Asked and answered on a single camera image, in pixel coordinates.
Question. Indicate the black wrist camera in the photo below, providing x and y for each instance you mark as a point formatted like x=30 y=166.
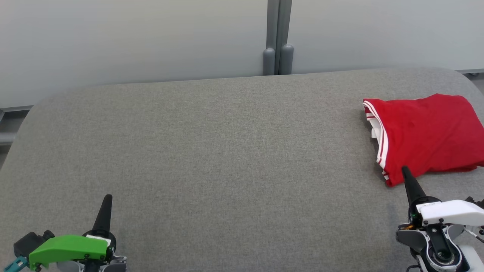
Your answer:
x=476 y=202
x=26 y=243

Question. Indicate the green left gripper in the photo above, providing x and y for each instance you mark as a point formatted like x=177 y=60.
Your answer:
x=68 y=249

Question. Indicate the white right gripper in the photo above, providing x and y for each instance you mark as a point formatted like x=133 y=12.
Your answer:
x=450 y=213

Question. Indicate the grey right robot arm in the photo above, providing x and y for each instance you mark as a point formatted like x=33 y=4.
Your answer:
x=438 y=249

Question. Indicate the grey partition post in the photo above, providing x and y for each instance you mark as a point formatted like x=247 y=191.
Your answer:
x=287 y=56

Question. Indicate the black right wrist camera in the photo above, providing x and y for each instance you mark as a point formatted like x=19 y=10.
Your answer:
x=476 y=202

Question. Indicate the grey floor rail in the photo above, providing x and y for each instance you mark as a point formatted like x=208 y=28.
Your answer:
x=470 y=71
x=15 y=109

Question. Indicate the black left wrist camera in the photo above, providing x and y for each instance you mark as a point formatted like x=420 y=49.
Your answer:
x=26 y=243

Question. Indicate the red white Bulls jersey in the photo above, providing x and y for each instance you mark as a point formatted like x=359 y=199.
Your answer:
x=427 y=136

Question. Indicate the grey fabric sofa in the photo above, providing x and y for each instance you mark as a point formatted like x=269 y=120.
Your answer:
x=208 y=158

